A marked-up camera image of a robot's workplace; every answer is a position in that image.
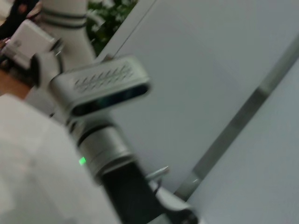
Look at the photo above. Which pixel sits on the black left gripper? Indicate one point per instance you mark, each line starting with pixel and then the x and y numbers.
pixel 130 193

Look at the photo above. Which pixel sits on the white box on arm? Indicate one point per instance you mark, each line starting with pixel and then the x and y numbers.
pixel 28 44

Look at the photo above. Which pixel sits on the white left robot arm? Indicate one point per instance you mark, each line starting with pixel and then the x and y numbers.
pixel 67 35

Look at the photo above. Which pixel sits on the white robot body shell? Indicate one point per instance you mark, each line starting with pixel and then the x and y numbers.
pixel 35 168

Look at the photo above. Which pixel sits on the green leafy plant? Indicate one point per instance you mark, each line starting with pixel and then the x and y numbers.
pixel 109 21

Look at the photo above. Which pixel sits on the person in dark clothes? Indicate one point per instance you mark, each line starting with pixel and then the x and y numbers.
pixel 16 18

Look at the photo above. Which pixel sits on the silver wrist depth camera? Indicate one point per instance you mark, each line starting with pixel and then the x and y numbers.
pixel 100 84

